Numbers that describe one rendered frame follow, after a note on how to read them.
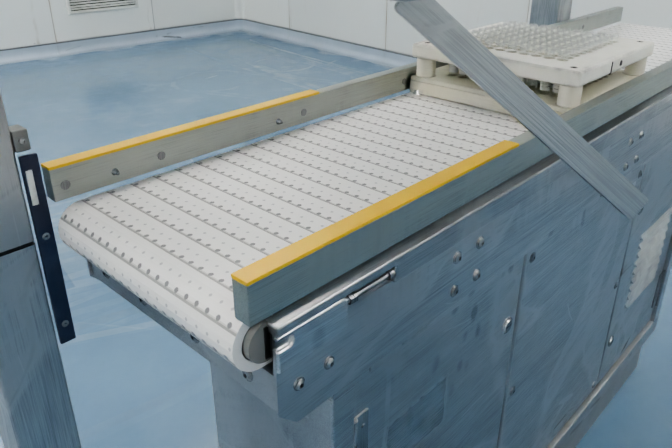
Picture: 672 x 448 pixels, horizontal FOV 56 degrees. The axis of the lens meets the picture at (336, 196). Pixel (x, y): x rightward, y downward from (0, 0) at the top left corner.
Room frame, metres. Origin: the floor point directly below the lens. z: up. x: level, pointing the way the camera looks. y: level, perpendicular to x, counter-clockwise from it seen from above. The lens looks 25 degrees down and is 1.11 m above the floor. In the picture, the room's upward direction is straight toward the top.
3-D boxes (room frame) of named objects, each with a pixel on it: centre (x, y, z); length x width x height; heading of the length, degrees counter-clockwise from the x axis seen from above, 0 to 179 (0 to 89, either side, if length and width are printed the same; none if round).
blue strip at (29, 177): (0.52, 0.27, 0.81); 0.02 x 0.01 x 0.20; 137
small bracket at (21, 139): (0.52, 0.28, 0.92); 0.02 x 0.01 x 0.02; 47
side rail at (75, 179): (1.00, -0.19, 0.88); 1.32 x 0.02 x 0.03; 137
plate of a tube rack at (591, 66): (0.90, -0.28, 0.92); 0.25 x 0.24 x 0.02; 47
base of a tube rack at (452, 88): (0.90, -0.28, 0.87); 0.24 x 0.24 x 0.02; 47
